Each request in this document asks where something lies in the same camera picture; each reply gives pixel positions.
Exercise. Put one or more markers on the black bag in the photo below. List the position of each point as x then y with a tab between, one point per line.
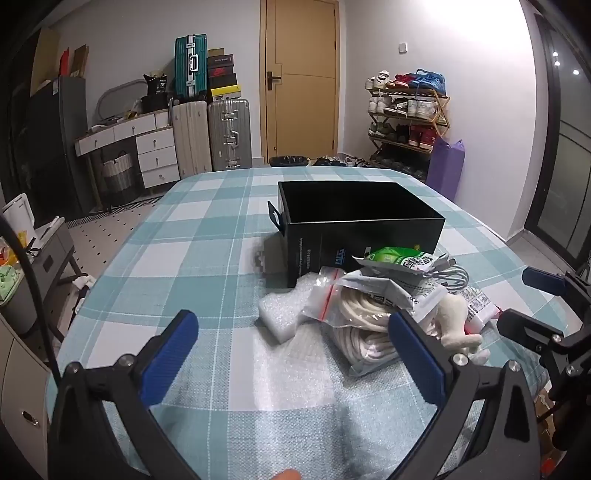
154	94

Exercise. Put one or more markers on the wooden shoe rack with shoes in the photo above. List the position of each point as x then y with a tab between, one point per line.
397	108

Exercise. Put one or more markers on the red paper bag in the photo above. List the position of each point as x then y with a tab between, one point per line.
65	64

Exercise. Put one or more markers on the oval mirror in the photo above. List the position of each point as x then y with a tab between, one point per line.
120	99

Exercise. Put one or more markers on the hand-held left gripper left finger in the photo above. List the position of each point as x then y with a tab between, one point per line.
171	355

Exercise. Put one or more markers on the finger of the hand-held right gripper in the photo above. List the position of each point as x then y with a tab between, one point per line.
526	330
545	279

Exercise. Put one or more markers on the dark refrigerator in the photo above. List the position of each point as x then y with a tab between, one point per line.
60	138

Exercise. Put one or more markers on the scattered dark shoes group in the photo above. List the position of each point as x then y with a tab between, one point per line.
339	161

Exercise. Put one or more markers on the silver suitcase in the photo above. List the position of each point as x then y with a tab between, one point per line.
229	134

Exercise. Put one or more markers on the tan shoe box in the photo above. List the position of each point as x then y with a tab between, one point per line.
220	52

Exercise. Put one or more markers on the glass sliding door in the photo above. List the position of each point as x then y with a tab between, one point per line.
568	161

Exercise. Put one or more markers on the teal suitcase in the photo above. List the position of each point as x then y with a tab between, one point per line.
189	69

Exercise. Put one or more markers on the white dresser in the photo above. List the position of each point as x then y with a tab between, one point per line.
154	143

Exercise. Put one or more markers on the plain black shoe box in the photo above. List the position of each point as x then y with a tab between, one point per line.
223	81

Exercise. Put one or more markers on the white printed packet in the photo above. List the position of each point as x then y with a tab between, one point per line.
406	293

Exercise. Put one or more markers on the white foam sheet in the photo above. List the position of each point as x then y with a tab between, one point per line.
281	314

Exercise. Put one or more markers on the person's left hand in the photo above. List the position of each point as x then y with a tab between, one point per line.
286	475

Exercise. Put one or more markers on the purple bag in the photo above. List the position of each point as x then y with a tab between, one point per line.
445	170

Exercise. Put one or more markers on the black cardboard box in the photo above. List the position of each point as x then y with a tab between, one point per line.
360	240

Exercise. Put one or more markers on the grey white laundry basket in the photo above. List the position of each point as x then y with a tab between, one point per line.
117	173

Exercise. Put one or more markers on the beige suitcase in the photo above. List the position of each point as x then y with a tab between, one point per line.
191	138

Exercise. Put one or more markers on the wooden door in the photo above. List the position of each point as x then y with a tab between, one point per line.
300	92

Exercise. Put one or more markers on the white cabinet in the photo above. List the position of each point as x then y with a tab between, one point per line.
21	401

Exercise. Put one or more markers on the blue mesh shoes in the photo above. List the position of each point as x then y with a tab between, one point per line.
429	81

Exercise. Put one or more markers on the green plastic bag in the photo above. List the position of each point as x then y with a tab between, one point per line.
9	282

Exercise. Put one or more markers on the cream plush toy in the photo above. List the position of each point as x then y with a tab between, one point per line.
455	323

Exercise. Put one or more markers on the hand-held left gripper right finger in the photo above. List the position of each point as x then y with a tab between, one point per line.
415	364

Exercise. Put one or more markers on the green white packet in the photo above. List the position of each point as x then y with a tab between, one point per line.
392	258

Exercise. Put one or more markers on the small brown cardboard box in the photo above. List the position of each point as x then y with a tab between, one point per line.
80	62

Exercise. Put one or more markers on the tall flat cardboard box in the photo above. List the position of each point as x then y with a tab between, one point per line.
45	60

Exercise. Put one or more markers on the red white tube packet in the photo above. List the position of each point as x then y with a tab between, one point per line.
480	309

